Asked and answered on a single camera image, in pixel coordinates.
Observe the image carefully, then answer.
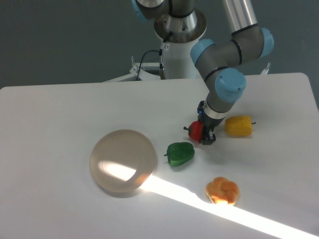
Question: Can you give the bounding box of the white metal base frame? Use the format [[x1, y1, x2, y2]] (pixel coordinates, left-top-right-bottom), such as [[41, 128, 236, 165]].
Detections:
[[103, 56, 272, 83]]

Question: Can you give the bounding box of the black cable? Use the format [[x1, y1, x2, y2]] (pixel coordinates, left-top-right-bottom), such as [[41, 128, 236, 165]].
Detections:
[[136, 31, 174, 81]]

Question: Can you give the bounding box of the braided toy bread bun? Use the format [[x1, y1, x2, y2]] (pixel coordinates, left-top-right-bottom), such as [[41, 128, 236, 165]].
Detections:
[[205, 177, 240, 206]]

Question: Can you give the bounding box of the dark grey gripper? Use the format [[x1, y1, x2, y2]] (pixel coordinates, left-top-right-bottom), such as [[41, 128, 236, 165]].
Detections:
[[197, 100, 224, 145]]

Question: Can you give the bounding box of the red toy pepper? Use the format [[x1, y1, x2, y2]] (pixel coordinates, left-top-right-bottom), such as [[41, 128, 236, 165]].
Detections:
[[183, 120, 203, 142]]

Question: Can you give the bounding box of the beige round plate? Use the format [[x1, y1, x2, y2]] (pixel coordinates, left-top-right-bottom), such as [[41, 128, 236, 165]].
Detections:
[[89, 129, 157, 194]]

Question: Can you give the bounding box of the green toy pepper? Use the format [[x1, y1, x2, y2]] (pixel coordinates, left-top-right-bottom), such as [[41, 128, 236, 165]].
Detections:
[[164, 142, 195, 167]]

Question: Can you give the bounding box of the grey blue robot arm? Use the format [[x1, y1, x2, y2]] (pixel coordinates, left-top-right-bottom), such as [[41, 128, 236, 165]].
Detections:
[[132, 0, 274, 145]]

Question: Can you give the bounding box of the yellow toy pepper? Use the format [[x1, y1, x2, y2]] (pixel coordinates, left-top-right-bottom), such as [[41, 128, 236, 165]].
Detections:
[[225, 115, 255, 137]]

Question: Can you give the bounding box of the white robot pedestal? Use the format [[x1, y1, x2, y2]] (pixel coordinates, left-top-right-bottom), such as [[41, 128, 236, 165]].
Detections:
[[154, 8, 207, 79]]

